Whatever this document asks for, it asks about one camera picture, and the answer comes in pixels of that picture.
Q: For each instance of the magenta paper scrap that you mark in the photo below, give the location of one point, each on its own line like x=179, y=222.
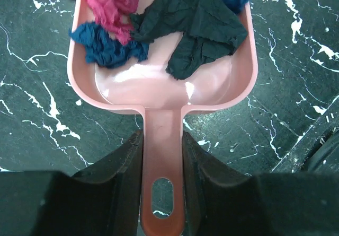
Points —
x=111, y=15

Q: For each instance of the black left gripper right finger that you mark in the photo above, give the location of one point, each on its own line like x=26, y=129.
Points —
x=222, y=201

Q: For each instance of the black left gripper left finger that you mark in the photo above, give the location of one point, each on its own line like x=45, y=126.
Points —
x=102, y=199

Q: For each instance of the pink plastic dustpan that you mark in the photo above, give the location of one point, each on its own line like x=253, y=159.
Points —
x=146, y=89

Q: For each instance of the blue paper scrap front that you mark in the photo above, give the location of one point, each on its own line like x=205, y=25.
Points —
x=101, y=49

